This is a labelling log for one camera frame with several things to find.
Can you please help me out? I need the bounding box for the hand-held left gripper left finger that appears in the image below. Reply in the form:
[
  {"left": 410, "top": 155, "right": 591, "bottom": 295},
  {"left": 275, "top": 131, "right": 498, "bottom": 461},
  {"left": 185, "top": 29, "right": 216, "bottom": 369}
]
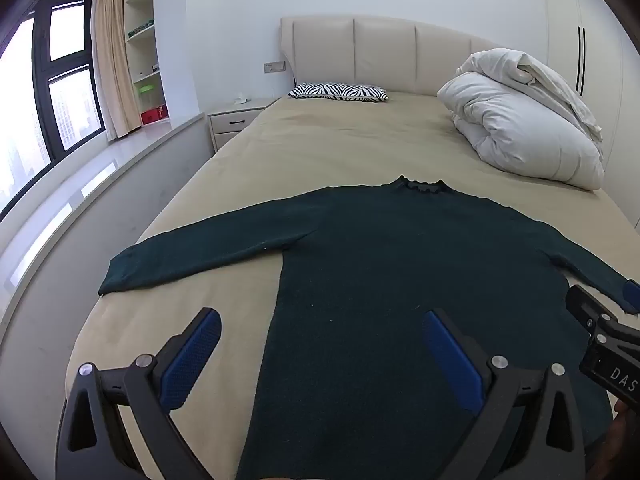
[{"left": 55, "top": 307, "right": 223, "bottom": 480}]

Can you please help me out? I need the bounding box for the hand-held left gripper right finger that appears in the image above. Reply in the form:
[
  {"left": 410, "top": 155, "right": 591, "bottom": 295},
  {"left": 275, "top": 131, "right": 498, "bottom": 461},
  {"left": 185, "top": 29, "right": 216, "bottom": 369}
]
[{"left": 422, "top": 309, "right": 586, "bottom": 480}]

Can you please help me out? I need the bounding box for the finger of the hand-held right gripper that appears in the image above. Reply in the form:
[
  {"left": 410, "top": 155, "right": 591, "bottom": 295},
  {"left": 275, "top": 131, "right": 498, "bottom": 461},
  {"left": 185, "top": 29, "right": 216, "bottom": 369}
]
[
  {"left": 566, "top": 285, "right": 621, "bottom": 334},
  {"left": 621, "top": 279, "right": 640, "bottom": 316}
]

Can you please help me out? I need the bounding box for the dark green knit sweater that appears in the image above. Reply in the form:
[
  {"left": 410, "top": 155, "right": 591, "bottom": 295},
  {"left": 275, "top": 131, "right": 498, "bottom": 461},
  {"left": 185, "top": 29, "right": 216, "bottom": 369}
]
[{"left": 98, "top": 175, "right": 640, "bottom": 480}]

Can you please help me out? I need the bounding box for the person's right hand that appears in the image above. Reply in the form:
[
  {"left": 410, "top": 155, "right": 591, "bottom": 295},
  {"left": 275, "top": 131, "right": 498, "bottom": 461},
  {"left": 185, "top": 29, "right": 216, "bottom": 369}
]
[{"left": 587, "top": 400, "right": 640, "bottom": 480}]

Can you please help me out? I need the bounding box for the white window sill bench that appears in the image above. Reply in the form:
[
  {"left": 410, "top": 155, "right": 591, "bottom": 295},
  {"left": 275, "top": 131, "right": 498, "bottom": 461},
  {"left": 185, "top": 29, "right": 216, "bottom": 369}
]
[{"left": 0, "top": 112, "right": 217, "bottom": 343}]

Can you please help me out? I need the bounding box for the white folded duvet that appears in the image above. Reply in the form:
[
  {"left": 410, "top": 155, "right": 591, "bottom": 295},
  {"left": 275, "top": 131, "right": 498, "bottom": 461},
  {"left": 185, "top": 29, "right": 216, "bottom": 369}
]
[{"left": 436, "top": 48, "right": 606, "bottom": 191}]

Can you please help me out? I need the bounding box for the cream nightstand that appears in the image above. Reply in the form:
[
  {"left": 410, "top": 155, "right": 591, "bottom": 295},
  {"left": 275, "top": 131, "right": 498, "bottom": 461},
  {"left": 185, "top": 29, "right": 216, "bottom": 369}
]
[{"left": 207, "top": 97, "right": 281, "bottom": 154}]

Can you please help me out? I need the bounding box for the beige bed with padded headboard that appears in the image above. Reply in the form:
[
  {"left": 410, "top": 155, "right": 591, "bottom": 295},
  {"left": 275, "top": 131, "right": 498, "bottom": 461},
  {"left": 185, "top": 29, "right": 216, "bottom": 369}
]
[{"left": 65, "top": 15, "right": 640, "bottom": 480}]

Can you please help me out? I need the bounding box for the white wardrobe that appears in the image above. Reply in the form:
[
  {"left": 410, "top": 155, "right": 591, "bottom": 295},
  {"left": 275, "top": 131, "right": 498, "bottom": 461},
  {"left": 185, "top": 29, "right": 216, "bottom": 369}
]
[{"left": 542, "top": 0, "right": 640, "bottom": 233}]

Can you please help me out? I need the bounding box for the zebra print pillow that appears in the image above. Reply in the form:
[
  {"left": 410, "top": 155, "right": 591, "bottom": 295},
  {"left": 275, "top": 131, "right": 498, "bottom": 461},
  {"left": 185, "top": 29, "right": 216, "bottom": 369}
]
[{"left": 288, "top": 82, "right": 389, "bottom": 104}]

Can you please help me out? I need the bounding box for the beige curtain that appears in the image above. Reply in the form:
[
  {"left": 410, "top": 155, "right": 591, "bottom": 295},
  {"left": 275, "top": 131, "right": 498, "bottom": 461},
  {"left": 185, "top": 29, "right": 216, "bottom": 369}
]
[{"left": 91, "top": 0, "right": 144, "bottom": 141}]

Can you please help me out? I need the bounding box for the white open shelf unit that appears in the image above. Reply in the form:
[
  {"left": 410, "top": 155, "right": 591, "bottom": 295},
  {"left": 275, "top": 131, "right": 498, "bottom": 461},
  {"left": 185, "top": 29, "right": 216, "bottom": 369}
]
[{"left": 122, "top": 0, "right": 169, "bottom": 129}]

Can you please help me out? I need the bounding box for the black framed window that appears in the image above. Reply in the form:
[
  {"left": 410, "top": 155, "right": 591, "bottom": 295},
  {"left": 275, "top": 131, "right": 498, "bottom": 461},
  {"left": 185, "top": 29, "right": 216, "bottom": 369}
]
[{"left": 0, "top": 0, "right": 107, "bottom": 221}]

